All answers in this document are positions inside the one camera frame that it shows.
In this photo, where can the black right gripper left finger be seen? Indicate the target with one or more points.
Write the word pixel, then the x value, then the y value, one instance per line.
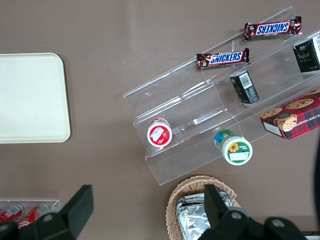
pixel 77 210

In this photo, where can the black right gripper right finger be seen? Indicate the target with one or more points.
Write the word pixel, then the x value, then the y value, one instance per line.
pixel 217 212

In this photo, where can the light tan wicker basket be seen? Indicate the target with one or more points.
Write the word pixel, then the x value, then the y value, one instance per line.
pixel 175 197

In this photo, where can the cream rectangular tray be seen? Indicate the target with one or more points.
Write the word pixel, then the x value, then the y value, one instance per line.
pixel 30 97

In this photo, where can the clear acrylic bottle rack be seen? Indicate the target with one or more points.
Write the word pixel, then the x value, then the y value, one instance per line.
pixel 53 203

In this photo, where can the foil wrapped packets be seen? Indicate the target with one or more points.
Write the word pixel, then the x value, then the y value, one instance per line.
pixel 190 215

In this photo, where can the green lid yogurt cup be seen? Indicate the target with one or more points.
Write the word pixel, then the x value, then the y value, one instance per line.
pixel 236 149

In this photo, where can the red lid yogurt cup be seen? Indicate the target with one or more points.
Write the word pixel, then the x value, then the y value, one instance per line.
pixel 159 135

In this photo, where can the clear acrylic stepped display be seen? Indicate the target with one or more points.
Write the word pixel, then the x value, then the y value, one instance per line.
pixel 180 105

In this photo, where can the red plaid cookie box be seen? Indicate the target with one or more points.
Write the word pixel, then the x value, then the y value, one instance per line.
pixel 295 117

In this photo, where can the brown Snickers bar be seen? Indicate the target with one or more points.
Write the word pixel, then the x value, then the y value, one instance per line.
pixel 272 28
pixel 222 58

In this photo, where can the small black white carton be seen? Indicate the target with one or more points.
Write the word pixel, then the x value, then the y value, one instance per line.
pixel 307 55

